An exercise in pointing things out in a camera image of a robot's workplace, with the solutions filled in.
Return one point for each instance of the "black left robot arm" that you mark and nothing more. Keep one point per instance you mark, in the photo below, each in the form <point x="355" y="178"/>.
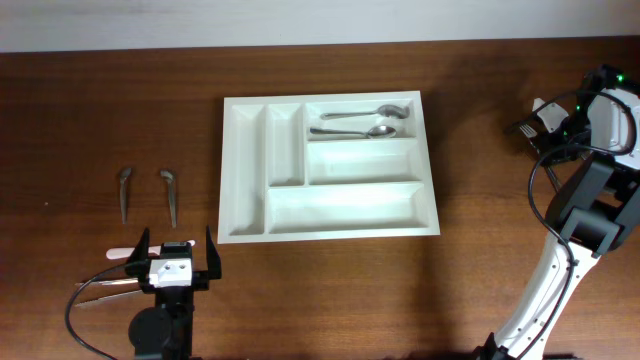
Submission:
<point x="165" y="330"/>

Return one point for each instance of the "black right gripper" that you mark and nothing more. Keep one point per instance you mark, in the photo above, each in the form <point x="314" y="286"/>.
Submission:
<point x="545" y="147"/>

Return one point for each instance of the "large metal spoon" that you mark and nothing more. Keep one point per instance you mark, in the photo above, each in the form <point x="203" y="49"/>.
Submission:
<point x="376" y="132"/>
<point x="387" y="110"/>

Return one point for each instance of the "pink handled utensil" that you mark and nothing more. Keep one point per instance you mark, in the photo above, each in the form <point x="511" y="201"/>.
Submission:
<point x="153" y="252"/>

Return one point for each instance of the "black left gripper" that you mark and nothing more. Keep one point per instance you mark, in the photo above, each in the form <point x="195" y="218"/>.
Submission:
<point x="137" y="264"/>

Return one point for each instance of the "left small metal spoon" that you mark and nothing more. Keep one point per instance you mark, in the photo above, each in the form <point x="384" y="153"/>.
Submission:
<point x="123" y="188"/>

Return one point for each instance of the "small metal spoon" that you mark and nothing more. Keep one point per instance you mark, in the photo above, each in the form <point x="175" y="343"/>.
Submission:
<point x="169" y="177"/>
<point x="123" y="188"/>

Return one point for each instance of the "white plastic cutlery tray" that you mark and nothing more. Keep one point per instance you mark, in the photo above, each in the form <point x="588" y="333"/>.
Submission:
<point x="281" y="183"/>

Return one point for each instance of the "right small metal spoon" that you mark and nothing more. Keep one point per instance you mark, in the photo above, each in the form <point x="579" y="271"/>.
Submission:
<point x="169" y="177"/>

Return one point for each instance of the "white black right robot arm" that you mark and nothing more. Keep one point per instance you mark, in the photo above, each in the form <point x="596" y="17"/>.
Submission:
<point x="593" y="213"/>

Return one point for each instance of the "upper metal knife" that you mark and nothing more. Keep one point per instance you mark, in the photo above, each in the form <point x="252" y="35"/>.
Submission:
<point x="111" y="282"/>

